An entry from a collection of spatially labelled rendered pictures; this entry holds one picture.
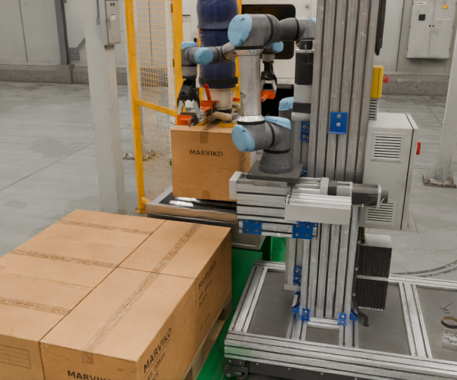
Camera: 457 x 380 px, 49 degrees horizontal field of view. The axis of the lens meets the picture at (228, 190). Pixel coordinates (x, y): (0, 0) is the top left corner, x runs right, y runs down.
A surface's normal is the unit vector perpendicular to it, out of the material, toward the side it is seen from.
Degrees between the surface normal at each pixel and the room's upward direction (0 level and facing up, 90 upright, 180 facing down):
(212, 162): 89
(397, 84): 90
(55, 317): 0
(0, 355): 90
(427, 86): 90
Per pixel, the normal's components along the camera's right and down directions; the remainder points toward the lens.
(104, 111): -0.29, 0.32
